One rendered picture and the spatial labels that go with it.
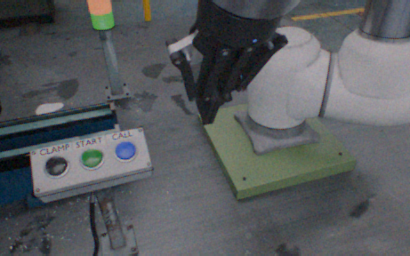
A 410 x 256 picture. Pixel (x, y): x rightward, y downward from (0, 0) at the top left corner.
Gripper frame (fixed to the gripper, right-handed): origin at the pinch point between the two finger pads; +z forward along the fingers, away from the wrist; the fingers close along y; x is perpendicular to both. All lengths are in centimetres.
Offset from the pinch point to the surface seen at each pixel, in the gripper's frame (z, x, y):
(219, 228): 33.5, 12.9, -3.8
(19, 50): 79, -79, 43
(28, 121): 38, -24, 32
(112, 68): 50, -43, 10
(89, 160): 9.6, 0.5, 17.3
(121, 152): 9.6, 0.4, 12.6
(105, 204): 21.2, 4.6, 17.1
